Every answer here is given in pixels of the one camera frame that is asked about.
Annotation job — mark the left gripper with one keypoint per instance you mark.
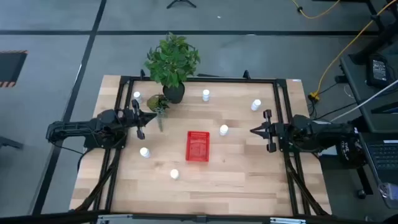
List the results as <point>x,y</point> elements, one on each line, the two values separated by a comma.
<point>130,118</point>

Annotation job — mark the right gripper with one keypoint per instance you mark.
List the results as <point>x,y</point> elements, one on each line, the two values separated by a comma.
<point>276,130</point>

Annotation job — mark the red plastic basket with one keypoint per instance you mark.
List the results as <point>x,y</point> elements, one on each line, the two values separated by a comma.
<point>197,146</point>

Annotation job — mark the black laptop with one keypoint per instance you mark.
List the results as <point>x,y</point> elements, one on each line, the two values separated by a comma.
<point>384,155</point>

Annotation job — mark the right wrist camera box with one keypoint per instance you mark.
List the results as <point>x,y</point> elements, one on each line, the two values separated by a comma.
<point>300,123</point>

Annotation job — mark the black rig crossbar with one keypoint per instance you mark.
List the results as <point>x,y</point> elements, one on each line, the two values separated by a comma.
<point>46,218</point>

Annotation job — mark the white pill bottle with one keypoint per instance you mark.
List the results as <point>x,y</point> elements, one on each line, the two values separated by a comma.
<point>145,152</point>
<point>256,104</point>
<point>137,96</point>
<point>174,174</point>
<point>206,95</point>
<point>223,129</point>

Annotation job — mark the dark grey side desk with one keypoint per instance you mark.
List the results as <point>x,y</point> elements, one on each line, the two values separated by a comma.
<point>360,81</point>

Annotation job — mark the black hazard-striped floor plate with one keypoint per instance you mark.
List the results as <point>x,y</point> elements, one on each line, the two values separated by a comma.
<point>11,67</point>

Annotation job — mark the black tripod legs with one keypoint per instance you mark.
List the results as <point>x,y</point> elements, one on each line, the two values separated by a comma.
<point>181,2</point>

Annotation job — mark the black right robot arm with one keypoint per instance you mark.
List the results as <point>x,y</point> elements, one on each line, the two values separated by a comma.
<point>329,129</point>

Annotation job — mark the silver metal bracket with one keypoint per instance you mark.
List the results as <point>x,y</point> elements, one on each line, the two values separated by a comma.
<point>113,218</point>
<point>287,221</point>

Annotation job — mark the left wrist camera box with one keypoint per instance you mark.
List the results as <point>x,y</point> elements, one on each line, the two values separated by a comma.
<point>107,117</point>

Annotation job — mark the black aluminium extrusion frame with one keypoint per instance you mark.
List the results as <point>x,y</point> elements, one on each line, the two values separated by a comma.
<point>217,80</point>

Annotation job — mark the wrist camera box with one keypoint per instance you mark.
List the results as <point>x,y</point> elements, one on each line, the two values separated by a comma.
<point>300,123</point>
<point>107,117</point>

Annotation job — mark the black cart leg with caster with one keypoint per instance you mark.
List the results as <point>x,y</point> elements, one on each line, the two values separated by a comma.
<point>363,180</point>

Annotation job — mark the black round item white lettering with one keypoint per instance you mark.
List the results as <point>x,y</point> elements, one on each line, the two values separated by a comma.
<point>349,152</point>

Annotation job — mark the small trailing succulent plant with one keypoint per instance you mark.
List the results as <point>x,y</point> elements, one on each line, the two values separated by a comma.
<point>157,102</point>

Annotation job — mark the black power adapter white label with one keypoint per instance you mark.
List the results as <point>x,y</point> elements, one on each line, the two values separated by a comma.
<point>377,70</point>

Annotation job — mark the black furniture leg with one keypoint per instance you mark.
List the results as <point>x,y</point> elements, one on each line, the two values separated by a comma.
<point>9,143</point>

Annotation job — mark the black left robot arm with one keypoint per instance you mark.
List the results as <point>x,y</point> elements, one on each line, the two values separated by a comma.
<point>71,128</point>

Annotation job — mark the black desk base leg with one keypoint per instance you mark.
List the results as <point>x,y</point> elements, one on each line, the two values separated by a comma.
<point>373,46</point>

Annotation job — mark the large leafy potted plant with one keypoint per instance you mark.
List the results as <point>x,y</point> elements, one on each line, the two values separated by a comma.
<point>172,59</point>

